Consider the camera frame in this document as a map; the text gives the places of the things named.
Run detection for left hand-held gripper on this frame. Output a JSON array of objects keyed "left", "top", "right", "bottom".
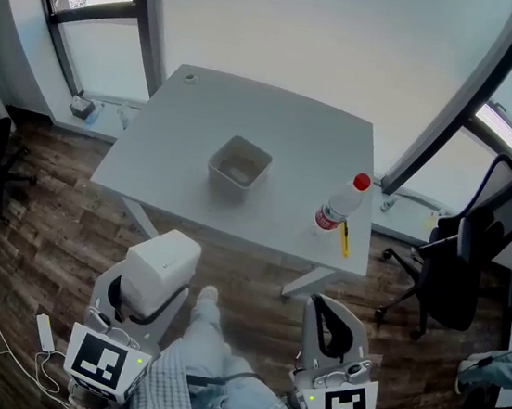
[{"left": 59, "top": 262, "right": 192, "bottom": 409}]

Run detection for white rectangular box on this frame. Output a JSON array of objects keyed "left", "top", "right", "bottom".
[{"left": 118, "top": 224, "right": 205, "bottom": 325}]

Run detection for white square plastic container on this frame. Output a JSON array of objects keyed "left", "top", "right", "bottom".
[{"left": 203, "top": 132, "right": 276, "bottom": 206}]

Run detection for dark box on sill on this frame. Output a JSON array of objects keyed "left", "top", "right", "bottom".
[{"left": 67, "top": 92, "right": 97, "bottom": 121}]

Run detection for person's left white shoe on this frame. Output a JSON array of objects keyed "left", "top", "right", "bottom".
[{"left": 197, "top": 283, "right": 222, "bottom": 308}]

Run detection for blue jeans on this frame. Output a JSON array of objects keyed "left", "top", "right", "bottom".
[{"left": 172, "top": 292, "right": 293, "bottom": 409}]

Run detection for plaid shirt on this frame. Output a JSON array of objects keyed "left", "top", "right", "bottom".
[{"left": 109, "top": 330, "right": 385, "bottom": 409}]

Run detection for white power strip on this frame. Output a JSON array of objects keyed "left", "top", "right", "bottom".
[{"left": 31, "top": 313, "right": 60, "bottom": 354}]

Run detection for clear bottle with red cap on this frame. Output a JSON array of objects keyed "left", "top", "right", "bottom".
[{"left": 312, "top": 167, "right": 373, "bottom": 237}]

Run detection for black mesh office chair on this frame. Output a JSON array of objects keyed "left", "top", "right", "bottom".
[{"left": 370, "top": 126, "right": 512, "bottom": 354}]

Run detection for small green bottle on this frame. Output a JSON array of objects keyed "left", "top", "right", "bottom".
[{"left": 379, "top": 194, "right": 401, "bottom": 215}]

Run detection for light grey table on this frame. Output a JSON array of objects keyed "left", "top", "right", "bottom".
[{"left": 77, "top": 53, "right": 392, "bottom": 308}]

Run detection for white spray bottle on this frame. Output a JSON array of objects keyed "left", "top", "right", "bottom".
[{"left": 115, "top": 100, "right": 134, "bottom": 130}]

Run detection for small blue bottle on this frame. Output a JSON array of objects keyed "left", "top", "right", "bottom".
[{"left": 86, "top": 101, "right": 105, "bottom": 127}]

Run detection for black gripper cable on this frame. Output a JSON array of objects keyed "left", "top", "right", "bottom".
[{"left": 185, "top": 363, "right": 262, "bottom": 395}]

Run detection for white bead bracelet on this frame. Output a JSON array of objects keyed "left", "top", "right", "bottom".
[{"left": 67, "top": 393, "right": 110, "bottom": 409}]

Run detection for black window frame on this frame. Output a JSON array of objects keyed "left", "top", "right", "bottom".
[
  {"left": 378, "top": 0, "right": 512, "bottom": 213},
  {"left": 16, "top": 0, "right": 176, "bottom": 108}
]

